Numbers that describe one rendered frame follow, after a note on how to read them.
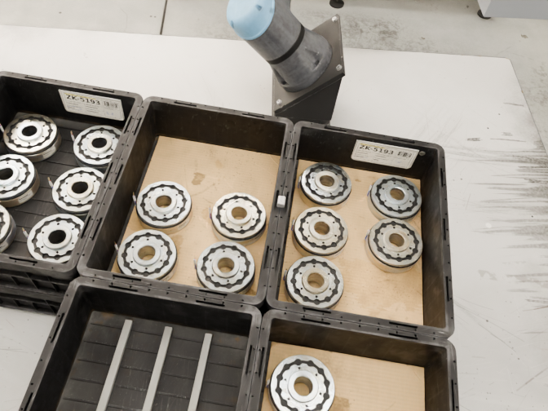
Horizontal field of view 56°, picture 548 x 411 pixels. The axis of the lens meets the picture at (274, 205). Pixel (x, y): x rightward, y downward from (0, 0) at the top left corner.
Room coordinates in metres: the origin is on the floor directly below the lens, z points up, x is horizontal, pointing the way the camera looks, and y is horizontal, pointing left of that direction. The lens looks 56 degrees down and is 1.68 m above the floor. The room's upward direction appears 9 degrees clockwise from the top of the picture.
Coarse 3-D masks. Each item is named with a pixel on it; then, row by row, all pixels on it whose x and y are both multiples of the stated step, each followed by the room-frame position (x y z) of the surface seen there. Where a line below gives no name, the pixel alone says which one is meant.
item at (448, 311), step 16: (304, 128) 0.70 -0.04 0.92; (320, 128) 0.70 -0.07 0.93; (336, 128) 0.70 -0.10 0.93; (400, 144) 0.69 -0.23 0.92; (416, 144) 0.70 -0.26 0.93; (432, 144) 0.70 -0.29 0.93; (288, 160) 0.61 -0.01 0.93; (288, 176) 0.57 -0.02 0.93; (288, 192) 0.53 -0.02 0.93; (288, 208) 0.50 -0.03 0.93; (448, 224) 0.52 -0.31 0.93; (448, 240) 0.49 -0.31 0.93; (272, 256) 0.40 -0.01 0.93; (448, 256) 0.45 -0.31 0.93; (272, 272) 0.37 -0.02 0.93; (448, 272) 0.42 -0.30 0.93; (272, 288) 0.34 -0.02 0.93; (448, 288) 0.39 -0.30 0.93; (272, 304) 0.32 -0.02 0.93; (288, 304) 0.32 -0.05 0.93; (448, 304) 0.36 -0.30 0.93; (352, 320) 0.31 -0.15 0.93; (368, 320) 0.32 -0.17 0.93; (384, 320) 0.32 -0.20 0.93; (448, 320) 0.34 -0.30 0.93; (448, 336) 0.31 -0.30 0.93
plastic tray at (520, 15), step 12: (480, 0) 1.01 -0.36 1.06; (492, 0) 0.97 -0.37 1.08; (504, 0) 0.97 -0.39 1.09; (516, 0) 0.98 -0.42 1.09; (528, 0) 0.98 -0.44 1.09; (540, 0) 0.98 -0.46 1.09; (492, 12) 0.97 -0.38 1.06; (504, 12) 0.98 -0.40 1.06; (516, 12) 0.98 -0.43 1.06; (528, 12) 0.98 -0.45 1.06; (540, 12) 0.99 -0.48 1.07
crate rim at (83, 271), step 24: (264, 120) 0.70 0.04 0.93; (288, 120) 0.71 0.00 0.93; (288, 144) 0.64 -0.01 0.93; (120, 168) 0.53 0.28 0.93; (96, 216) 0.42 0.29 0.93; (96, 240) 0.38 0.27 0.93; (264, 264) 0.39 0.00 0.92; (168, 288) 0.32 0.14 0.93; (192, 288) 0.32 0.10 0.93; (264, 288) 0.34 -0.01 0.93
